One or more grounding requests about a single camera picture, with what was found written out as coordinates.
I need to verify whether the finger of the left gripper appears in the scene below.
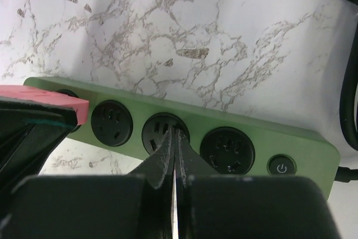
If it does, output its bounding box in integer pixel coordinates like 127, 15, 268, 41
1, 97, 77, 186

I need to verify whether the green power strip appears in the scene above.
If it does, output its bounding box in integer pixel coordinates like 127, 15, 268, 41
25, 77, 340, 196

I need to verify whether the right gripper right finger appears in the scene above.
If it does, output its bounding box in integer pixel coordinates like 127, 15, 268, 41
175, 129, 218, 189

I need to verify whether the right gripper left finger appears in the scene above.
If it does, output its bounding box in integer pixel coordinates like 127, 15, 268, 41
129, 128, 175, 190

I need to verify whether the black power strip cable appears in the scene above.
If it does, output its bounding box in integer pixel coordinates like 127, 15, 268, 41
303, 0, 358, 184

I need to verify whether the pink plug adapter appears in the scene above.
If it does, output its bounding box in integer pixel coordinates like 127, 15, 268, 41
1, 85, 89, 125

